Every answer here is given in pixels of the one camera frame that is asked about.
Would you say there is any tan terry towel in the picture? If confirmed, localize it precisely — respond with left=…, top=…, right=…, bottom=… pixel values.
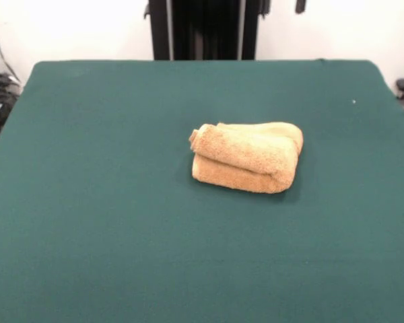
left=189, top=121, right=304, bottom=195

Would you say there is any dark green table cloth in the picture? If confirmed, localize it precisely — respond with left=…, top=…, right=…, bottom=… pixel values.
left=0, top=59, right=404, bottom=323

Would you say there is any black metal stand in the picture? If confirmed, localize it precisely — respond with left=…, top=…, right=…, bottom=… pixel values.
left=143, top=0, right=267, bottom=61

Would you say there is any black equipment pile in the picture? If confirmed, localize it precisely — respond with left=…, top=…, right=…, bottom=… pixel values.
left=0, top=52, right=23, bottom=139

